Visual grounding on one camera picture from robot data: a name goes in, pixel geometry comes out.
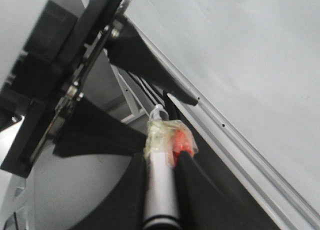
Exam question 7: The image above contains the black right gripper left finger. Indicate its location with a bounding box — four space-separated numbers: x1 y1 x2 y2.
71 153 146 230

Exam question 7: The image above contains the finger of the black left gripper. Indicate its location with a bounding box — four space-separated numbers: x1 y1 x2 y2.
105 16 198 106
53 97 147 157

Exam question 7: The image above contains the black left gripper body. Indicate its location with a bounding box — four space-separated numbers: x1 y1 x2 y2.
0 0 125 178

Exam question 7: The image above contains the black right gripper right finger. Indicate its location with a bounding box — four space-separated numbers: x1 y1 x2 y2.
174 151 279 230

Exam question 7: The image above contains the white marker with red magnet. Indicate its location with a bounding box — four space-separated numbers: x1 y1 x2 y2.
142 104 198 230

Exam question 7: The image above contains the white metal stand crossbeam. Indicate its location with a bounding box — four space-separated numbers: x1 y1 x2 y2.
84 53 169 125

